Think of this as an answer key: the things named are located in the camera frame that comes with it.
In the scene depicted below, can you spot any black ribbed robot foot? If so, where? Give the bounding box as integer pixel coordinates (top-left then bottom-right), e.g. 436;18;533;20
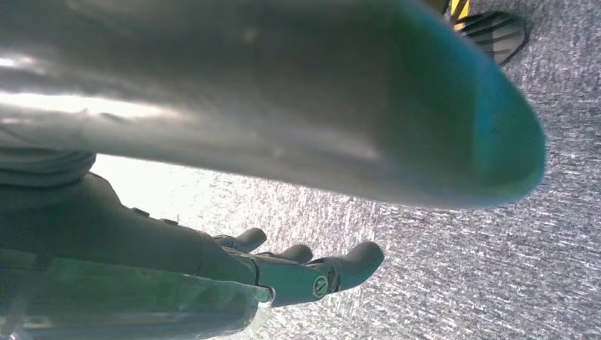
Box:
454;10;528;66

